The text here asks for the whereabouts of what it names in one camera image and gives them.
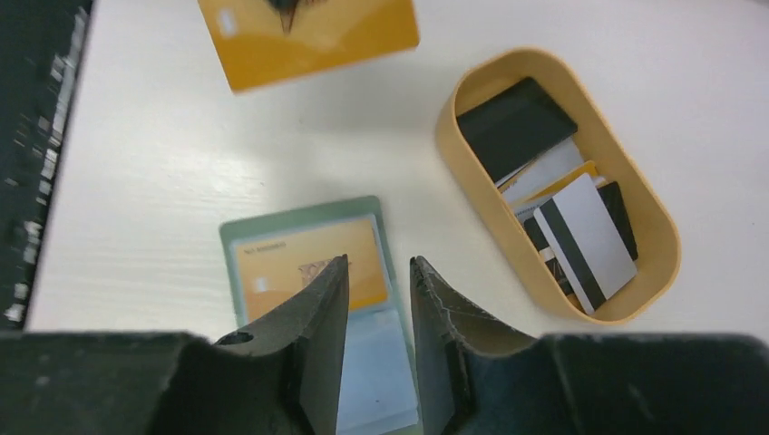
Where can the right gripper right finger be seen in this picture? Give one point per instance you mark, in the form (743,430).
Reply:
(478,375)

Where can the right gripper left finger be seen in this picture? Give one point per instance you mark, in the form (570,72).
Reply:
(280,374)

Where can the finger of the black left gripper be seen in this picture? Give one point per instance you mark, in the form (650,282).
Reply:
(287,10)

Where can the yellow oval card tray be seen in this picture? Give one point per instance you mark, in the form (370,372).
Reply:
(655,231)

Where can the white striped card in tray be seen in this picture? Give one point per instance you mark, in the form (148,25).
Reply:
(583,238)

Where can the black card in tray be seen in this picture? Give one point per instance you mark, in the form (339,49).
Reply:
(514,127)

